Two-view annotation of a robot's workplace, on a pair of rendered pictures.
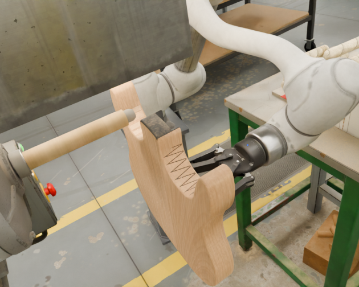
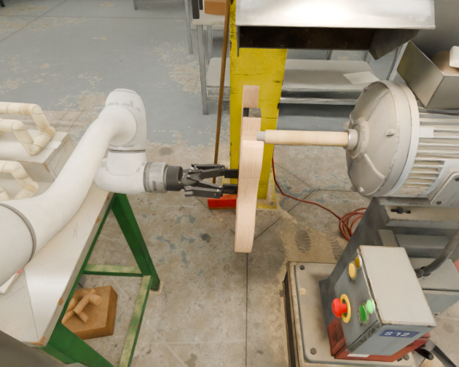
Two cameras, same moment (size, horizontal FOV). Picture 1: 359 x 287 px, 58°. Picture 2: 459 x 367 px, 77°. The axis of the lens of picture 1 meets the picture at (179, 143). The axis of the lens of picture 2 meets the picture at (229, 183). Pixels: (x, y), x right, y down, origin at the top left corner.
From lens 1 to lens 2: 106 cm
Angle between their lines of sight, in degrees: 93
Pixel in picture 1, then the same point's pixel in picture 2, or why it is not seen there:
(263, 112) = (60, 271)
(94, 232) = not seen: outside the picture
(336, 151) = (100, 191)
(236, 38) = (93, 158)
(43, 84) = (323, 33)
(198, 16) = (55, 204)
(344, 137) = not seen: hidden behind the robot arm
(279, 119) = (140, 161)
